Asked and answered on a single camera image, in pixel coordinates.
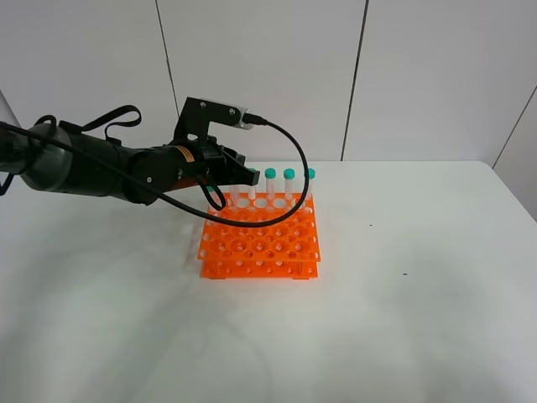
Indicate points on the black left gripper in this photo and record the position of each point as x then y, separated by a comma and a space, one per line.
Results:
172, 167

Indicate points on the green-capped test tube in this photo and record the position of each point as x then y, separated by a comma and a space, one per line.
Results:
217, 200

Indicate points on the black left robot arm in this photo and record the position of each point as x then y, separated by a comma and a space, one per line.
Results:
62, 157

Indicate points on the orange test tube rack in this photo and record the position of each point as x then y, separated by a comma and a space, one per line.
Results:
289, 249

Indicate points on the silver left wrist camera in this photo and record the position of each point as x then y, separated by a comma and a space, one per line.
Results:
197, 115

